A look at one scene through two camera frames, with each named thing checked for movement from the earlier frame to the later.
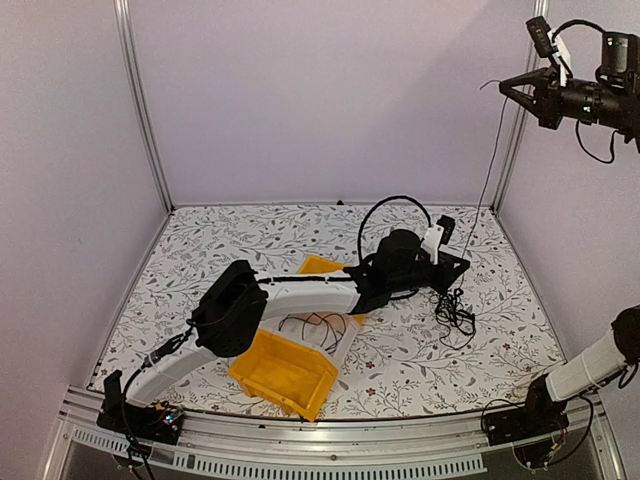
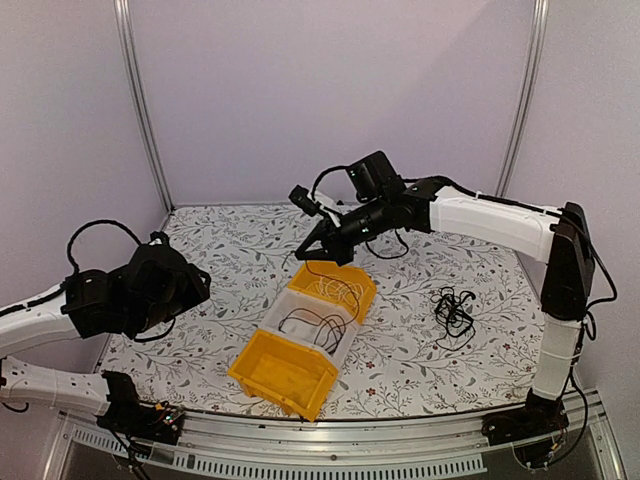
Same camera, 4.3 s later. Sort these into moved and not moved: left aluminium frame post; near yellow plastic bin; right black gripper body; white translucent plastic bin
Moved: right black gripper body
Not moved: white translucent plastic bin; left aluminium frame post; near yellow plastic bin
